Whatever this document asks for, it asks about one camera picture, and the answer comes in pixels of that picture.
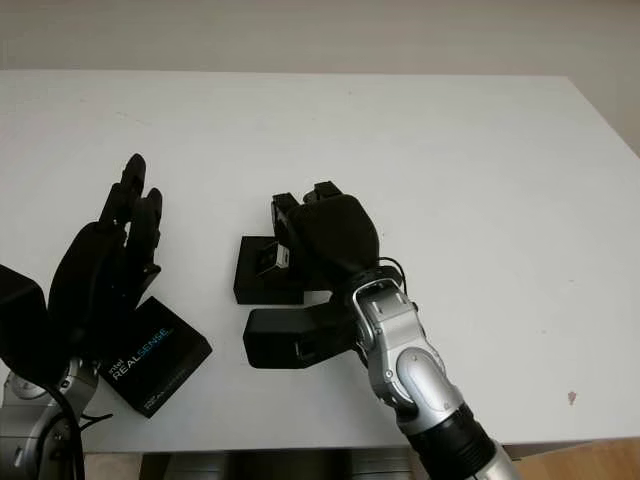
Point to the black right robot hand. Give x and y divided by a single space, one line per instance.
335 235

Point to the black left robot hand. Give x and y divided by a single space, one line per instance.
90 270

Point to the small silver depth camera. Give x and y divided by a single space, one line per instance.
281 257

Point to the black RealSense box lid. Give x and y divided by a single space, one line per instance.
155 355

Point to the grey robot torso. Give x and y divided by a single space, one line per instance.
275 465

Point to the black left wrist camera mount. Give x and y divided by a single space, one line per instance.
20 320

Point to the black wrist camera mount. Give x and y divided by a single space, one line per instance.
275 340
20 320

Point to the black camera box with foam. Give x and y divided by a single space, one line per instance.
250 292

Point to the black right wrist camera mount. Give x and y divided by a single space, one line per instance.
275 340

